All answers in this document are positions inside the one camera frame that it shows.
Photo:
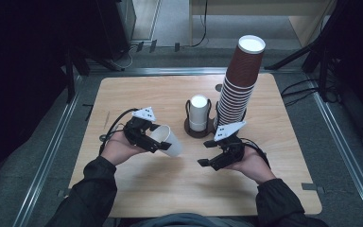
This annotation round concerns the stack of white paper cups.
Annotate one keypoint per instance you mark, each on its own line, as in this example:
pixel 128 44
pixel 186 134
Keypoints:
pixel 198 113

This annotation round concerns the round table grommet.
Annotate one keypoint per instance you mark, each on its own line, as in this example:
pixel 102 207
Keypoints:
pixel 219 88

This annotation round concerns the light wooden furniture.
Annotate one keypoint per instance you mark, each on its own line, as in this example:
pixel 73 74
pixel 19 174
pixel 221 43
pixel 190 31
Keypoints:
pixel 305 19

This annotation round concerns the person's left hand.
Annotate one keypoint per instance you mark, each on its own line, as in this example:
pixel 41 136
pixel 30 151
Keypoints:
pixel 119 149

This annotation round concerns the single white paper cup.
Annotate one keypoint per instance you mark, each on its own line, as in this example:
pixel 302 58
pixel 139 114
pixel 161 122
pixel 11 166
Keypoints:
pixel 167 135

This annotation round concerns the black cabinet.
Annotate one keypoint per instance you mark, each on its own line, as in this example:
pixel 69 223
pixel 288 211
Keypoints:
pixel 113 28

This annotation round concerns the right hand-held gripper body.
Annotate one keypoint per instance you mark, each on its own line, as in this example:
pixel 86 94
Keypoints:
pixel 230 148

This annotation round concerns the metal floor rail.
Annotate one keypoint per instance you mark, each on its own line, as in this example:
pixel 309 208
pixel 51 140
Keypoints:
pixel 186 71
pixel 349 157
pixel 47 157

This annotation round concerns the person's torso, grey-blue clothing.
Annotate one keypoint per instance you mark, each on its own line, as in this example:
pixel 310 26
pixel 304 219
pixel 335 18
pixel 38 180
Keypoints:
pixel 182 220

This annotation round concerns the black tripod stand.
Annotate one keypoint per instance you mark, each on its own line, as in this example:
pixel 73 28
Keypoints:
pixel 315 47

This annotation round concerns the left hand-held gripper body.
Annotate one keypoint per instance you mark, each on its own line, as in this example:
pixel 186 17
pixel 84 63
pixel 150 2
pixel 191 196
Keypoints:
pixel 138 130

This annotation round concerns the stack of brown ribbed cups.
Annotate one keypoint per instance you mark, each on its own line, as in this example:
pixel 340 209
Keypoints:
pixel 241 72

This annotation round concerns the person's right hand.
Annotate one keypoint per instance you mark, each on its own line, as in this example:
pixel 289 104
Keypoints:
pixel 252 165

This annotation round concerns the black stand leg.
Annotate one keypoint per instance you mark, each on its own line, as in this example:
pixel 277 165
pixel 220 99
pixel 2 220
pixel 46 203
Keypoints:
pixel 71 75

